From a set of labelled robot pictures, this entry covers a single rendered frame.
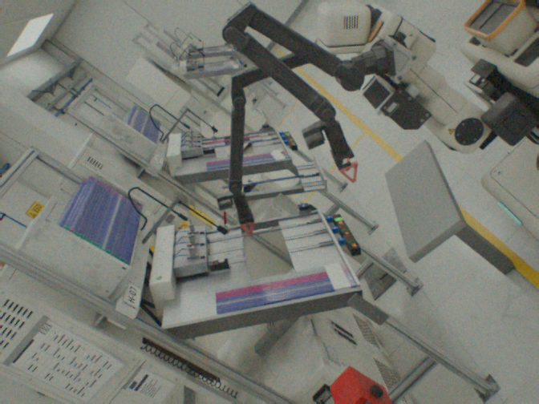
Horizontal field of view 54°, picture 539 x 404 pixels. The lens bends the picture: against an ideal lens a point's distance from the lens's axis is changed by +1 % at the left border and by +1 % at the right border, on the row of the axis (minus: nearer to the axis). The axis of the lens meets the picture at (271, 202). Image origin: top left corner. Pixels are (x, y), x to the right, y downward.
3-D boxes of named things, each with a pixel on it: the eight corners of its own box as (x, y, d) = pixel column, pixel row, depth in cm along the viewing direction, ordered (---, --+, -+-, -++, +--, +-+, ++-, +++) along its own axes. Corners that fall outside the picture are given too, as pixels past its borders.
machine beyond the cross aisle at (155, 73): (280, 89, 734) (165, -6, 669) (289, 102, 660) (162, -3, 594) (220, 163, 765) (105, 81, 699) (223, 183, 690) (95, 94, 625)
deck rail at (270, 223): (320, 220, 252) (318, 209, 249) (321, 222, 250) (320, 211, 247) (172, 248, 247) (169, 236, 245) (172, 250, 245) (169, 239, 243)
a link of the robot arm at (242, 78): (222, 79, 200) (221, 72, 209) (234, 111, 206) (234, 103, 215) (334, 38, 196) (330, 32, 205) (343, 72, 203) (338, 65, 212)
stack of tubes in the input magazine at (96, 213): (142, 207, 233) (88, 172, 224) (129, 264, 187) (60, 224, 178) (126, 228, 236) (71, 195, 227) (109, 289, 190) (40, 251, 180)
